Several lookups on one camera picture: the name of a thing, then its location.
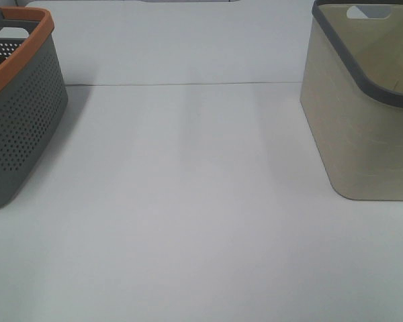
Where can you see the beige basket grey rim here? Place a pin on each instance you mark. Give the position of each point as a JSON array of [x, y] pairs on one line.
[[352, 97]]

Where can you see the grey perforated basket orange rim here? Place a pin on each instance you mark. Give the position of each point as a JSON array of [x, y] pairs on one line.
[[33, 96]]

